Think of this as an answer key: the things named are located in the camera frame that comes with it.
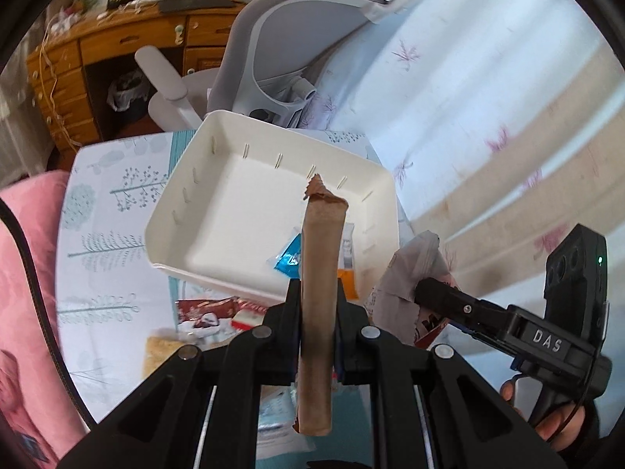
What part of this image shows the wooden desk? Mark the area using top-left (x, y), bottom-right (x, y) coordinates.
top-left (24, 2), bottom-right (245, 154)

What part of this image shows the black cable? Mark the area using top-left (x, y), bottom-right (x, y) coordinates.
top-left (0, 200), bottom-right (96, 433)

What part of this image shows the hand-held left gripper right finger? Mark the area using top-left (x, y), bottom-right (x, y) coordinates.
top-left (336, 278), bottom-right (570, 469)

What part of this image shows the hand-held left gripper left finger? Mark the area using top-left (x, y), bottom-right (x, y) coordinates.
top-left (57, 278), bottom-right (302, 469)

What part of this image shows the beige snack packet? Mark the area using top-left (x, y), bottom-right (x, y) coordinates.
top-left (143, 335), bottom-right (189, 384)

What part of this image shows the grey office chair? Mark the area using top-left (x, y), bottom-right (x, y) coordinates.
top-left (134, 0), bottom-right (430, 130)

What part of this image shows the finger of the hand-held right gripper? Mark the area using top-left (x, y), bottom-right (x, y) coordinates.
top-left (452, 321), bottom-right (511, 353)
top-left (414, 277), bottom-right (511, 338)

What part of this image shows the clear plastic packet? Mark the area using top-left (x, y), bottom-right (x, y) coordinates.
top-left (256, 386), bottom-right (313, 455)

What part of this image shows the white leaf print curtain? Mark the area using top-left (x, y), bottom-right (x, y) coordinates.
top-left (273, 0), bottom-right (625, 382)

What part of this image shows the white plastic tray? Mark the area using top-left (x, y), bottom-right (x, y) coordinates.
top-left (144, 110), bottom-right (402, 304)

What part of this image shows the brown snack stick packet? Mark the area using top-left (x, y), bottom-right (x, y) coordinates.
top-left (293, 173), bottom-right (348, 437)

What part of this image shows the person's right hand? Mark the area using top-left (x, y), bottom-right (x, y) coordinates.
top-left (500, 380), bottom-right (587, 453)

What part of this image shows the black keyboard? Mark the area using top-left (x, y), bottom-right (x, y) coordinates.
top-left (157, 0), bottom-right (236, 14)

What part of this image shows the blue snack packet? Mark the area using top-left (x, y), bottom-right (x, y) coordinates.
top-left (266, 232), bottom-right (304, 281)

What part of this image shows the red white snack packet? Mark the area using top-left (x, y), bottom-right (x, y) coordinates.
top-left (366, 231), bottom-right (457, 350)

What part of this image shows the dark red snack packet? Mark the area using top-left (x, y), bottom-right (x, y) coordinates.
top-left (176, 297), bottom-right (268, 343)

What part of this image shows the white orange snack packet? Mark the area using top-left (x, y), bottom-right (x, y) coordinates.
top-left (337, 222), bottom-right (359, 301)

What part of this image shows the teal table mat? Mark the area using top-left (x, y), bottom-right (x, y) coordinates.
top-left (254, 386), bottom-right (382, 469)

